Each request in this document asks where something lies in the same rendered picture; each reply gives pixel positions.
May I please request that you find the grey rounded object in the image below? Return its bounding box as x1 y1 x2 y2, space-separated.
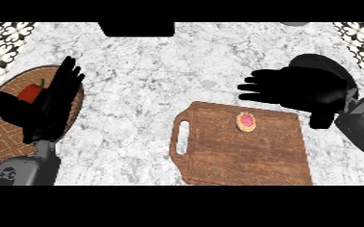
278 21 309 28

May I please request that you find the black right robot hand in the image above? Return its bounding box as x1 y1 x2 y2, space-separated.
236 66 349 130

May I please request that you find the brown wooden cutting board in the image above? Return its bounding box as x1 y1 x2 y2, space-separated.
167 100 313 187

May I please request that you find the red bell pepper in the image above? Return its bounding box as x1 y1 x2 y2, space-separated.
17 78 47 106

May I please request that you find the black appliance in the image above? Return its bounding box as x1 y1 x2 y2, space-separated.
96 21 177 38

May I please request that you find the pink frosted cupcake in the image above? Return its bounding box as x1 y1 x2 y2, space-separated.
235 111 259 134

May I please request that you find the round brown woven placemat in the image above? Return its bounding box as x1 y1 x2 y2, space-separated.
0 64 87 162

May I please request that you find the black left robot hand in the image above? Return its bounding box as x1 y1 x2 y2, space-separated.
0 56 87 144

